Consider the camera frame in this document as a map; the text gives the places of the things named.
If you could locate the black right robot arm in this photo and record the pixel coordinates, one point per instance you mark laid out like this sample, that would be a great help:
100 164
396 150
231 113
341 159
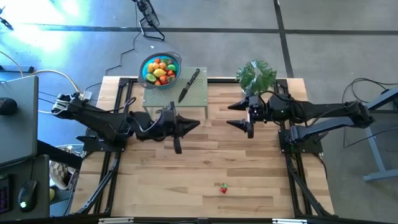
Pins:
311 109

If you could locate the black kitchen knife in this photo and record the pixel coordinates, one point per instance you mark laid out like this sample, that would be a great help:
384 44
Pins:
189 86

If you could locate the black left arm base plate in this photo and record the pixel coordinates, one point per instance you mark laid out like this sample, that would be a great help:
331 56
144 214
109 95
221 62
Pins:
93 144

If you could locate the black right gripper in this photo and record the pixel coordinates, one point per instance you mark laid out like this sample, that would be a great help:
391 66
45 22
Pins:
258 110

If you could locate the small yellow object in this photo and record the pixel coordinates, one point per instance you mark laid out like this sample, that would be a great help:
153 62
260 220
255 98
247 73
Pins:
52 194

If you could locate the dark desk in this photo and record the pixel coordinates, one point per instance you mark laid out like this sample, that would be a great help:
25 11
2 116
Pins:
40 186

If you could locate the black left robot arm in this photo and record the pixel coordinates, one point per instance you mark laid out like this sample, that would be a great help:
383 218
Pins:
93 118

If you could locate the grey side desk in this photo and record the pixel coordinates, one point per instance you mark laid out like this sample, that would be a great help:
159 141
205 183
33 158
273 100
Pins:
18 133

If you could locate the checkered bag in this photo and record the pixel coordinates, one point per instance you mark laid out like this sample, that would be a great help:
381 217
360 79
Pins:
60 174

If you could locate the black lit computer mouse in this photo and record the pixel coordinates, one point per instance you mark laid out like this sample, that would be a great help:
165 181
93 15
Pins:
28 193

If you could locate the green perforated metal riser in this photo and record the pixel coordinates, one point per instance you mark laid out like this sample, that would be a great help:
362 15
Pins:
199 96

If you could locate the blue collapsible colander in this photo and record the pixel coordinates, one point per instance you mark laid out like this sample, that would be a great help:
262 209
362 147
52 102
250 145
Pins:
143 70

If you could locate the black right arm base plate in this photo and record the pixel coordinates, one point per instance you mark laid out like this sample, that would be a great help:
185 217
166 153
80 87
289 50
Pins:
311 147

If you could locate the black keyboard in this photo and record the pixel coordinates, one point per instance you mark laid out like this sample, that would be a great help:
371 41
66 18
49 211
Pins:
4 196

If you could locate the grey metal table frame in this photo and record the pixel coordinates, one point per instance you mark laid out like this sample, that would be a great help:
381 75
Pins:
373 149

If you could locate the green plant in white pot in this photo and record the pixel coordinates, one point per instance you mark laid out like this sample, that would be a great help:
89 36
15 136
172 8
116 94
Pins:
256 74

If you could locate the black aluminium table frame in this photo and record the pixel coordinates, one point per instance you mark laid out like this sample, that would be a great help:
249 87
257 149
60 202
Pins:
224 80

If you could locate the black floor fan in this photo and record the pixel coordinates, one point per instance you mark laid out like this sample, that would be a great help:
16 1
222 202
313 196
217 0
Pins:
149 14

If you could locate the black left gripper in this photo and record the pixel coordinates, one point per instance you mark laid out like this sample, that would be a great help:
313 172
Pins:
168 124

